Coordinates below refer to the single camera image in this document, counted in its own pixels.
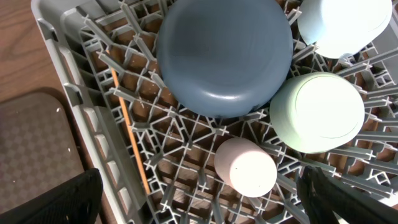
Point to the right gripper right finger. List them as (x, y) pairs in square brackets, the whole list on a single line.
[(323, 198)]

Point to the dark brown serving tray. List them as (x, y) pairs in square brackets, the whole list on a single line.
[(38, 151)]

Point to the dark blue plate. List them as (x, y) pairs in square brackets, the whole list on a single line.
[(224, 58)]

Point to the grey dishwasher rack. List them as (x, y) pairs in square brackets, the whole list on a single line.
[(178, 146)]

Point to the pink plastic cup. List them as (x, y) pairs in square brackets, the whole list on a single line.
[(245, 167)]

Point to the mint green bowl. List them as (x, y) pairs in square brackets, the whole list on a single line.
[(317, 112)]

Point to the wooden chopstick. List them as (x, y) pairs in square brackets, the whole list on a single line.
[(128, 123)]

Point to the light blue bowl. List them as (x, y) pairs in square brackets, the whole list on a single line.
[(341, 28)]

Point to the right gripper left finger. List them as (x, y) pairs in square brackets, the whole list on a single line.
[(77, 200)]

